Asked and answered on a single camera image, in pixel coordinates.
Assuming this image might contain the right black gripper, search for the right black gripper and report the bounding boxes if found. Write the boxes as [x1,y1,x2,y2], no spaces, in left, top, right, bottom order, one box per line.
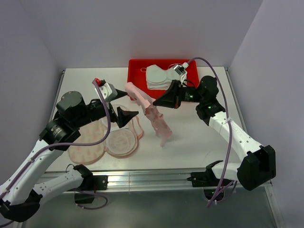
[153,79,204,109]

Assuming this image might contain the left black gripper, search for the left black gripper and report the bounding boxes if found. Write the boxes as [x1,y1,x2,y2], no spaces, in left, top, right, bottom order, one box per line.
[73,88,138,128]

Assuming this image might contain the pink bra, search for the pink bra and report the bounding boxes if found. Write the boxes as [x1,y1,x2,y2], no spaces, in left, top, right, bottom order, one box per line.
[124,82,172,147]

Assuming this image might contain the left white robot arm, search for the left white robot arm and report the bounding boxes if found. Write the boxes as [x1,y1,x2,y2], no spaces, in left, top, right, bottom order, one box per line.
[0,91,138,222]

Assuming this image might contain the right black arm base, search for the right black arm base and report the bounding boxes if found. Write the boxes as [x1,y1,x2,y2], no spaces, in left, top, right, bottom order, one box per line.
[187,160,234,202]

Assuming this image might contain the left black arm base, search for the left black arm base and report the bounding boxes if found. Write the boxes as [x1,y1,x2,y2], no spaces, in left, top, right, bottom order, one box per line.
[72,175,109,210]

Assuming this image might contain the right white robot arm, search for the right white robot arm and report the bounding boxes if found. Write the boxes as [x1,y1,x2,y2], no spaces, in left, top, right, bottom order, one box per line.
[153,76,276,190]

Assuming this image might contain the white bra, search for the white bra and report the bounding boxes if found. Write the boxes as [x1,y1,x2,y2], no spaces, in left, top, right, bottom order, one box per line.
[141,64,180,90]

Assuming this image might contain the red plastic tray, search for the red plastic tray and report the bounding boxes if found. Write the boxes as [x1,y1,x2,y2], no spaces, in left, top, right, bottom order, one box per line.
[127,59,200,99]

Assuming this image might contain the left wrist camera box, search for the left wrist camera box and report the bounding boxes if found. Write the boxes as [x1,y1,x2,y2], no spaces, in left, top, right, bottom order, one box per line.
[92,78,118,102]

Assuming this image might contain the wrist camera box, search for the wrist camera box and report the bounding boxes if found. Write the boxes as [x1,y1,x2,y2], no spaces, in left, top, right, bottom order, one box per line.
[92,78,118,102]
[173,62,189,83]

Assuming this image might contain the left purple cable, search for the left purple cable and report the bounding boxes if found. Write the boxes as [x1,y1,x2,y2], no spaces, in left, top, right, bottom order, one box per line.
[0,79,112,226]

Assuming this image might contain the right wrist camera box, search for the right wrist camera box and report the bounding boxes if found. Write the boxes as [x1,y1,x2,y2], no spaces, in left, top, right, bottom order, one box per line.
[173,62,189,83]

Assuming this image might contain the aluminium frame rail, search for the aluminium frame rail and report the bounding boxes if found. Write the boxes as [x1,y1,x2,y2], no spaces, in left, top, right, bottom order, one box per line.
[38,66,286,228]

